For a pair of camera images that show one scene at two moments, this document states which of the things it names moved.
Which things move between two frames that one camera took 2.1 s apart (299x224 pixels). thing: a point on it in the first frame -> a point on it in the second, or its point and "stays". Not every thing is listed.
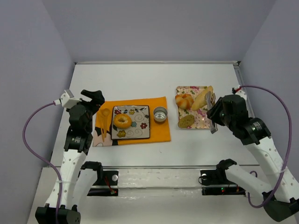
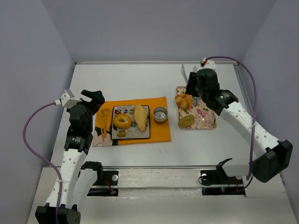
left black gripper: x=92 y=100 stays
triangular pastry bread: x=200 y=100 -> x=141 y=115
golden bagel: x=122 y=121 stays
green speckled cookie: x=186 y=121 stays
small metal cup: x=160 y=114 stays
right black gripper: x=216 y=112 -> x=195 y=82
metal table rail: x=188 y=166 stays
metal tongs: x=210 y=101 -> x=196 y=99
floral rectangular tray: x=201 y=119 stays
